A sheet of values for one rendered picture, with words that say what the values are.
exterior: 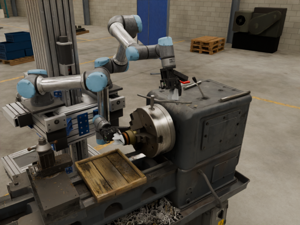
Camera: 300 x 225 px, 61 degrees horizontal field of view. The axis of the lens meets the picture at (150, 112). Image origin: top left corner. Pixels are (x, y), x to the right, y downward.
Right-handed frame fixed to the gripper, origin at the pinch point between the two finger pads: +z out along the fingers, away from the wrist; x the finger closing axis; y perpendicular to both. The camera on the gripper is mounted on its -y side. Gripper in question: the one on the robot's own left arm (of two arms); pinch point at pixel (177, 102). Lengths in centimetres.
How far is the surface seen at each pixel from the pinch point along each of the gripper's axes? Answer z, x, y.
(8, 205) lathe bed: 35, -34, 91
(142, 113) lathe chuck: 3.9, -18.3, 13.1
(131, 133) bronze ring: 13.8, -18.1, 22.8
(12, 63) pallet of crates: -111, -689, 17
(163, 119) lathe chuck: 8.7, -7.7, 6.5
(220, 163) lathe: 51, -11, -37
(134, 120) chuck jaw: 7.8, -22.5, 17.4
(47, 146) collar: 9, -25, 67
